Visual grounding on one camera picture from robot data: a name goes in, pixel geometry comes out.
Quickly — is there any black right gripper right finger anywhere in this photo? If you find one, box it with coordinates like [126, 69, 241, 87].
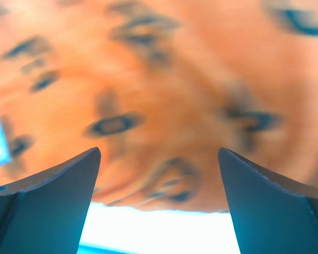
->
[218, 148, 318, 254]

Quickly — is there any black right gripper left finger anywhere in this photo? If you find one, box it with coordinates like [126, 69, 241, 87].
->
[0, 148, 101, 254]

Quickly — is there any orange black patterned pillowcase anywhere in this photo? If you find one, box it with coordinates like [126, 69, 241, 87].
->
[0, 1, 318, 212]

